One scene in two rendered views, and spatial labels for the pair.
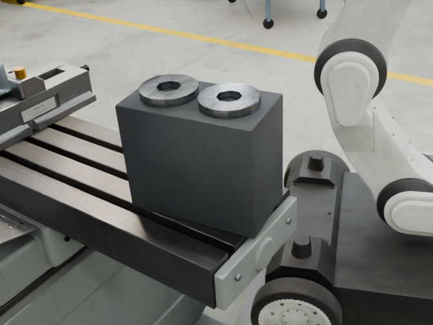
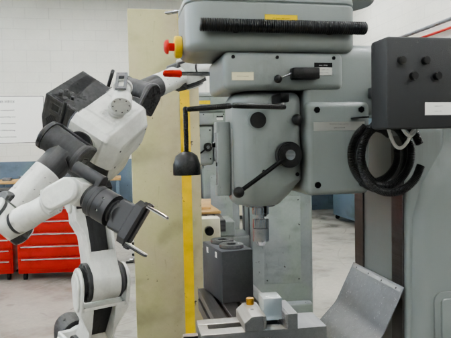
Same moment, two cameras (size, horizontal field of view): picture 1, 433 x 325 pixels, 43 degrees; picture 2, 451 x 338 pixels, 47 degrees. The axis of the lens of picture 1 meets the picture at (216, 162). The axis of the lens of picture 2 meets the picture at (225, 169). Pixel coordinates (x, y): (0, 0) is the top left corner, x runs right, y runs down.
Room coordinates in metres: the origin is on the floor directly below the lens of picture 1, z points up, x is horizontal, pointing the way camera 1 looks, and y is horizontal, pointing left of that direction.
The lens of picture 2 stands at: (2.19, 1.29, 1.49)
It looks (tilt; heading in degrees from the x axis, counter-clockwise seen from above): 3 degrees down; 221
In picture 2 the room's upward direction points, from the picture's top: 1 degrees counter-clockwise
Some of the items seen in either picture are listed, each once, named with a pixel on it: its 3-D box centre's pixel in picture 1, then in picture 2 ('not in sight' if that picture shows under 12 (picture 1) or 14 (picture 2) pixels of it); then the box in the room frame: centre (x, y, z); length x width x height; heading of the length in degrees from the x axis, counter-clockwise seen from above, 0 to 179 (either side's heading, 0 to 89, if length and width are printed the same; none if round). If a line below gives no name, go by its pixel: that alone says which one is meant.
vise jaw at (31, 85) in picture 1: (14, 80); (250, 316); (1.09, 0.41, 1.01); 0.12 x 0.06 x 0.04; 50
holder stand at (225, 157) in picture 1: (203, 149); (227, 267); (0.74, 0.02, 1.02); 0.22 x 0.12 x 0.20; 61
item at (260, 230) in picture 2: not in sight; (260, 231); (0.99, 0.38, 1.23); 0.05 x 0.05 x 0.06
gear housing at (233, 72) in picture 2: not in sight; (272, 76); (0.96, 0.40, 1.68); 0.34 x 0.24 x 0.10; 143
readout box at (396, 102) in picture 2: not in sight; (418, 84); (0.96, 0.83, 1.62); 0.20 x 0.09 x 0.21; 143
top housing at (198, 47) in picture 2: not in sight; (262, 31); (0.98, 0.39, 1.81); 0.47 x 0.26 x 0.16; 143
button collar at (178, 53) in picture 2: not in sight; (178, 47); (1.17, 0.24, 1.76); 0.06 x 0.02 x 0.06; 53
